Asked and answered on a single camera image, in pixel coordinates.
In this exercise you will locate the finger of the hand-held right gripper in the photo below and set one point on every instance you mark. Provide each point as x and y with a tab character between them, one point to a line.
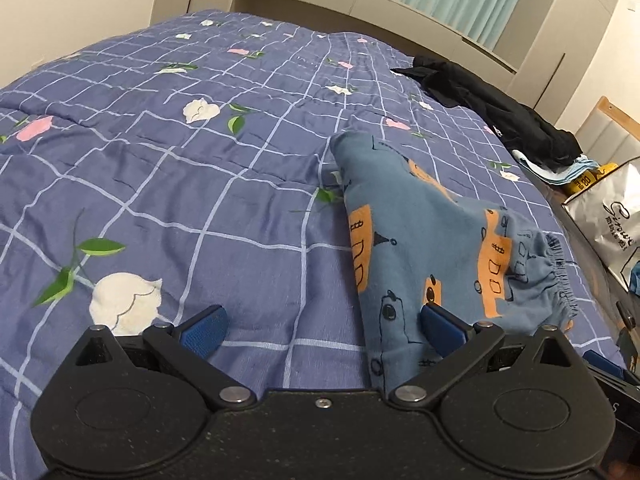
629	330
602	362

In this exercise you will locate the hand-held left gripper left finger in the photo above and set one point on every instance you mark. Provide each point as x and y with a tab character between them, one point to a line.
202	332

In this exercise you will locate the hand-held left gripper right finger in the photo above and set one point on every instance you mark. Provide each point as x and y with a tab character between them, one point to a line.
442	332

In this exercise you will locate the blue pants with orange print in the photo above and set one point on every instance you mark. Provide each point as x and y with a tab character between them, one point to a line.
440	240

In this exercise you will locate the blue plastic bag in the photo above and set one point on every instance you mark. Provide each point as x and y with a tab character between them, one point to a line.
636	275

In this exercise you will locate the white shopping bag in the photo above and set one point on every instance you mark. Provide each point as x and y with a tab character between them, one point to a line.
607	215

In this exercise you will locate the purple checked floral blanket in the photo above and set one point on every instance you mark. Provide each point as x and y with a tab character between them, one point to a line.
175	185

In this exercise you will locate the yellow packet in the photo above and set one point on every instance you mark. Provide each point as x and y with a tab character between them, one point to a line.
590	177

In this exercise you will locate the light blue cloth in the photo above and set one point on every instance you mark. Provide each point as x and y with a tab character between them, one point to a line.
565	170

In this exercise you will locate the grey padded wooden headboard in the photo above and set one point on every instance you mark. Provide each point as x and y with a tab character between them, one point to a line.
612	125

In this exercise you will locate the black clothing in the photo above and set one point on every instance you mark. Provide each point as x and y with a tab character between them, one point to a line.
500	100

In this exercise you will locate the beige window cabinet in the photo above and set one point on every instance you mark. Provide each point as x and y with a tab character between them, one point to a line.
565	45

